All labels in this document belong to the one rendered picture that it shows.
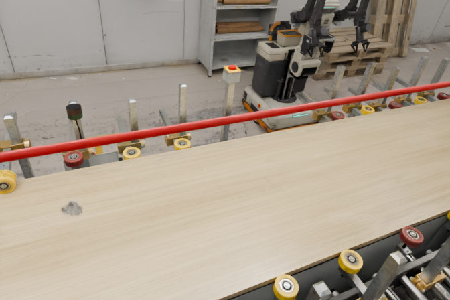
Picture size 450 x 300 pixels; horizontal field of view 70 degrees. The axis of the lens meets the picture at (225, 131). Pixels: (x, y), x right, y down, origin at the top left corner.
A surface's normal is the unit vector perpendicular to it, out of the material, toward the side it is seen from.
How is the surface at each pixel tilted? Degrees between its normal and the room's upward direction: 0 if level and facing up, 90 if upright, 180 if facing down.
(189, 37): 90
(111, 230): 0
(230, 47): 90
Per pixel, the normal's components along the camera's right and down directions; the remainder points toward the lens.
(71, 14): 0.40, 0.57
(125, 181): 0.10, -0.80
